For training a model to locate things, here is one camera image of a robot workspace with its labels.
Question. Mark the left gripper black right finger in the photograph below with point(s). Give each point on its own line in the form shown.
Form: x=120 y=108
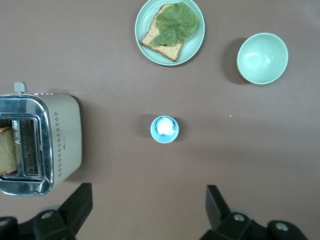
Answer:
x=220 y=215

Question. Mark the brown bread slice in toaster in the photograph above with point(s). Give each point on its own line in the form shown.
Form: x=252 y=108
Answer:
x=7 y=152

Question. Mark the pale green bowl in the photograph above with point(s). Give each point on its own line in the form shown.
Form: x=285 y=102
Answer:
x=262 y=60

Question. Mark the light blue plastic cup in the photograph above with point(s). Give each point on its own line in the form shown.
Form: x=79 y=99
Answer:
x=156 y=136

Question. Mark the brown toast slice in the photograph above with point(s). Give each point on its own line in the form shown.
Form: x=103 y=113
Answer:
x=170 y=51

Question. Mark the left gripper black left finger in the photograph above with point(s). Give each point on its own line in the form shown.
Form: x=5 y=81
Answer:
x=72 y=215

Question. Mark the pale green plate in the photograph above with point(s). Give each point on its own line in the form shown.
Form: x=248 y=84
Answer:
x=192 y=50

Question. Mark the green lettuce leaf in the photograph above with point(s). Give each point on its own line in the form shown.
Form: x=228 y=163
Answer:
x=177 y=22

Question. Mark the beige and chrome toaster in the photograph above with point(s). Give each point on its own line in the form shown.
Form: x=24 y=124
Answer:
x=67 y=130

